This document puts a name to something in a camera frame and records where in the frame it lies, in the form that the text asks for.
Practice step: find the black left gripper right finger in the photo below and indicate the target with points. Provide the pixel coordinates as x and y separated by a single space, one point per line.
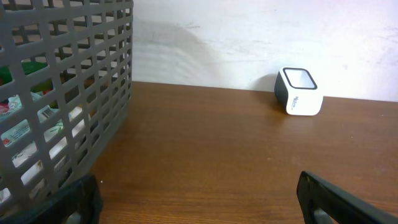
322 202

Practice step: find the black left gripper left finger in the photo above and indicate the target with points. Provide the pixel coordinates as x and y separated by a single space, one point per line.
81 197

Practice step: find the white tube with brown cap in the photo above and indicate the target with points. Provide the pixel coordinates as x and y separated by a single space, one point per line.
37 168

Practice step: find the mint green wipes packet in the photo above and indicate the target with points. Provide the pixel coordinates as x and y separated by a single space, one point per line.
12 135

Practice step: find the white black barcode scanner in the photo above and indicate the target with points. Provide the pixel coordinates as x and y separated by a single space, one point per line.
297 92

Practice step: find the grey plastic mesh basket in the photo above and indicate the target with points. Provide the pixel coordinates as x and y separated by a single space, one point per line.
63 54

